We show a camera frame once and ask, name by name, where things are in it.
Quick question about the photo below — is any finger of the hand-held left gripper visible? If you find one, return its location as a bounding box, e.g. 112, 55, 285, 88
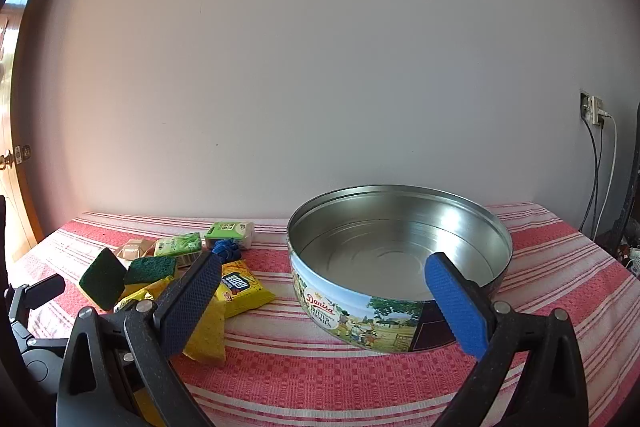
6, 273, 66, 341

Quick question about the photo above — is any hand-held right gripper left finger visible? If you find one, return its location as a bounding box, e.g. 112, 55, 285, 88
57, 251, 221, 427

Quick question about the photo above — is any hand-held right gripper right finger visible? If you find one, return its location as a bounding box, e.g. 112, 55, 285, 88
424, 252, 589, 427

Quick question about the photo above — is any yellow cracker packet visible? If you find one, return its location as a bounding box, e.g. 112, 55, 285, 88
219, 259, 276, 319

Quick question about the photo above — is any leafy green tissue pack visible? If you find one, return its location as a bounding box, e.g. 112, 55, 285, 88
153, 232, 204, 258

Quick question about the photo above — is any green yellow sponge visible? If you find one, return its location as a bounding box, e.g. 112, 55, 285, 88
78, 247, 127, 311
123, 256, 178, 303

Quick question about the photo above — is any round metal cookie tin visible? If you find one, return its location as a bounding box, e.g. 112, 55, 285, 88
286, 185, 514, 353

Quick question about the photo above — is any green white tissue pack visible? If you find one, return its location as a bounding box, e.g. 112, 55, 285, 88
204, 220, 254, 251

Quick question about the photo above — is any blue crumpled wrapper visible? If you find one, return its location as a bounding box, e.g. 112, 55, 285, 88
212, 240, 242, 264

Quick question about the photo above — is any beige snack packet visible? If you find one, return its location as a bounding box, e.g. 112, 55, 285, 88
116, 237, 152, 261

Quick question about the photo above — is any red striped tablecloth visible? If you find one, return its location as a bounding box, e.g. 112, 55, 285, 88
9, 202, 640, 427

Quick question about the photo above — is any black monitor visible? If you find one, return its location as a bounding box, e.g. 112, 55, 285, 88
611, 102, 640, 270

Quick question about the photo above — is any wooden door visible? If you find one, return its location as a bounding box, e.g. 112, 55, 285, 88
0, 0, 72, 260

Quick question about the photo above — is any brass door handle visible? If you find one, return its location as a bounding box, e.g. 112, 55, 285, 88
0, 142, 32, 171

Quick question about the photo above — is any black cable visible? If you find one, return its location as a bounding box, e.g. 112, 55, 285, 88
579, 116, 602, 239

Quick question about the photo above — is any wall socket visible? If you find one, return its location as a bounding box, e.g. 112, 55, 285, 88
579, 90, 609, 126

